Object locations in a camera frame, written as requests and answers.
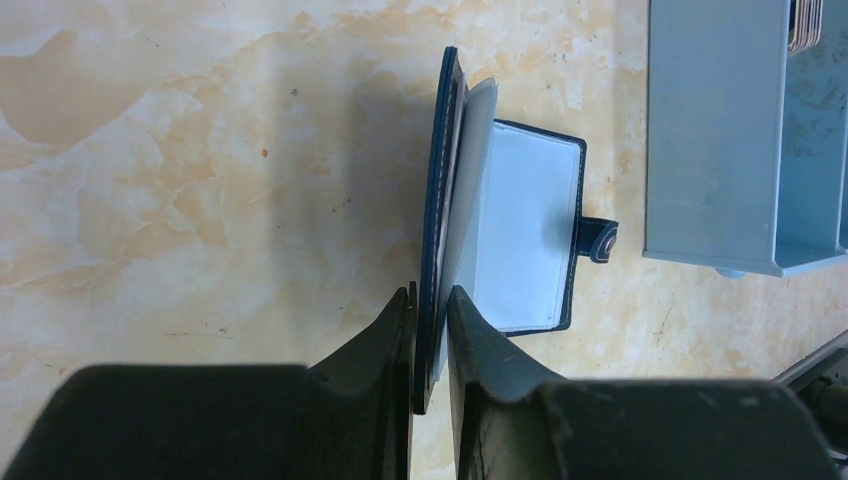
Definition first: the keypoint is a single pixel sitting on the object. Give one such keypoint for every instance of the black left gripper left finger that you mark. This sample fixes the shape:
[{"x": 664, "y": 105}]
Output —
[{"x": 347, "y": 417}]

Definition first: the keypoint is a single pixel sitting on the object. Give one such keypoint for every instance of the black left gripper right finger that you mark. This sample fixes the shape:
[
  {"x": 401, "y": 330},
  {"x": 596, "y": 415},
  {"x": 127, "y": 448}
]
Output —
[{"x": 513, "y": 418}]

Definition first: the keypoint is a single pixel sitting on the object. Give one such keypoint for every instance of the dark blue leather card holder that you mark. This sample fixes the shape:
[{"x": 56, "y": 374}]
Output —
[{"x": 502, "y": 219}]

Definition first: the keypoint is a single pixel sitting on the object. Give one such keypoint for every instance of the light blue drawer organizer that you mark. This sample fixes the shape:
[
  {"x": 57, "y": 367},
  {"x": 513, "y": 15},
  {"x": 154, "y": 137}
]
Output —
[{"x": 746, "y": 145}]

